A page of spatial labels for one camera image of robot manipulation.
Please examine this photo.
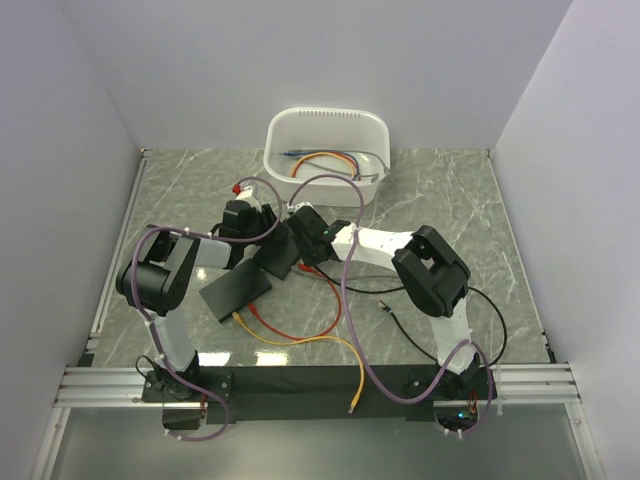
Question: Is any black network switch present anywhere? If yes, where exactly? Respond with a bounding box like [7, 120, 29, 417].
[252, 223, 300, 280]
[199, 259, 272, 323]

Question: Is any red ethernet cable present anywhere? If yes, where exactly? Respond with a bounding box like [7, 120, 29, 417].
[247, 263, 344, 342]

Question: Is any yellow ethernet cable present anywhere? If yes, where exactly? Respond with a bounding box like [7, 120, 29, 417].
[232, 310, 366, 415]

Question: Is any black cable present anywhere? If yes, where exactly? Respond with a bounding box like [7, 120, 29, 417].
[312, 264, 507, 369]

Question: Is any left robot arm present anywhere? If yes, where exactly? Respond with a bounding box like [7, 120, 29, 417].
[116, 200, 297, 402]

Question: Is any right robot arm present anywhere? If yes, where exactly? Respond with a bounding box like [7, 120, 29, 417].
[286, 205, 475, 399]

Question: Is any white plastic bin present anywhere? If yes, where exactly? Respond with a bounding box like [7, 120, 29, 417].
[263, 107, 391, 207]

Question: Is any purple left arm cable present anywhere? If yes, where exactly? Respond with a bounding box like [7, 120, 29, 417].
[130, 175, 284, 442]

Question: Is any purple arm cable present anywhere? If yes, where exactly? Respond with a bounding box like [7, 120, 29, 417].
[130, 175, 284, 442]
[287, 174, 497, 441]

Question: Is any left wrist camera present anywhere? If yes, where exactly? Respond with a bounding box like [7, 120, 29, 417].
[234, 184, 260, 208]

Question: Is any orange cable in bin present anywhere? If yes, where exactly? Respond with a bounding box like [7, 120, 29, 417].
[292, 152, 361, 181]

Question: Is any red cable in bin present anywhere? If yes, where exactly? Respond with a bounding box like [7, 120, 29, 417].
[289, 152, 361, 181]

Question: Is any blue cable in bin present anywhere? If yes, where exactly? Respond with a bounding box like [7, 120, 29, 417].
[277, 147, 359, 171]

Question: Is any grey cable in bin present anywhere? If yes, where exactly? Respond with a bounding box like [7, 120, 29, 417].
[309, 147, 391, 184]

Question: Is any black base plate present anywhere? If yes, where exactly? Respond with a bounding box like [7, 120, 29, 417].
[142, 364, 497, 423]

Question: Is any aluminium rail frame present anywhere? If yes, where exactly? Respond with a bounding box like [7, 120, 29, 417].
[40, 149, 589, 479]

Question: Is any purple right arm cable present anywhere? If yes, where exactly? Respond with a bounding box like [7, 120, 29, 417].
[287, 174, 497, 441]

